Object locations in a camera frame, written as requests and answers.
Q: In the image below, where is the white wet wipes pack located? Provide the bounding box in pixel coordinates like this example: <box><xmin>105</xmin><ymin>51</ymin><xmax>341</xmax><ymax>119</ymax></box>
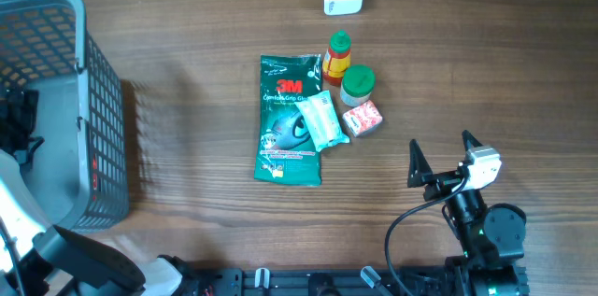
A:
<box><xmin>295</xmin><ymin>91</ymin><xmax>349</xmax><ymax>152</ymax></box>

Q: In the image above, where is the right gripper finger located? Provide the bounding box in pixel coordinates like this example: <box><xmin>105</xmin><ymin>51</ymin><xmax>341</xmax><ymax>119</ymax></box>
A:
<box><xmin>407</xmin><ymin>139</ymin><xmax>434</xmax><ymax>188</ymax></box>
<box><xmin>462</xmin><ymin>130</ymin><xmax>483</xmax><ymax>150</ymax></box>

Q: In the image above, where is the red patterned small box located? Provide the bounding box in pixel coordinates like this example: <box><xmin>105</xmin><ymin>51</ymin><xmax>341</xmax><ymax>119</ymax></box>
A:
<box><xmin>342</xmin><ymin>100</ymin><xmax>383</xmax><ymax>137</ymax></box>

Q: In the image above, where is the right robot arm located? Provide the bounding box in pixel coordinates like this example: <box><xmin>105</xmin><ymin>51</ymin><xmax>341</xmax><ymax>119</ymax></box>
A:
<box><xmin>399</xmin><ymin>131</ymin><xmax>530</xmax><ymax>296</ymax></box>

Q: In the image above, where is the green lid jar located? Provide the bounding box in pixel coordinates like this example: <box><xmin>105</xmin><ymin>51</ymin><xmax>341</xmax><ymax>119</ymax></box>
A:
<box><xmin>340</xmin><ymin>64</ymin><xmax>376</xmax><ymax>107</ymax></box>

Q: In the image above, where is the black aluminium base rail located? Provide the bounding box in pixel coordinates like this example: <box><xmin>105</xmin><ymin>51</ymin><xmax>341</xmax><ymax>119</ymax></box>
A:
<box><xmin>186</xmin><ymin>265</ymin><xmax>531</xmax><ymax>296</ymax></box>

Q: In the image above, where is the red sriracha sauce bottle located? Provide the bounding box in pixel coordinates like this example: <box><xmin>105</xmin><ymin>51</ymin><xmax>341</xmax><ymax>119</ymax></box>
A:
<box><xmin>322</xmin><ymin>30</ymin><xmax>351</xmax><ymax>86</ymax></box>

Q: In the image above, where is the grey plastic shopping basket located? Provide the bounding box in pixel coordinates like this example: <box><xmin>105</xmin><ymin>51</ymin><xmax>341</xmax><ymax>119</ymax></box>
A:
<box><xmin>1</xmin><ymin>0</ymin><xmax>129</xmax><ymax>232</ymax></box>

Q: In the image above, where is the green 3M gloves package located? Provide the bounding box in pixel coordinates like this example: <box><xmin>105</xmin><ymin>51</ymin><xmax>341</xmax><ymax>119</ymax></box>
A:
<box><xmin>254</xmin><ymin>55</ymin><xmax>322</xmax><ymax>187</ymax></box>

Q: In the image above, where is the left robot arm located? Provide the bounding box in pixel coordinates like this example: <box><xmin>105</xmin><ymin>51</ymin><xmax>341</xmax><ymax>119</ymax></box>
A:
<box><xmin>1</xmin><ymin>88</ymin><xmax>189</xmax><ymax>295</ymax></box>

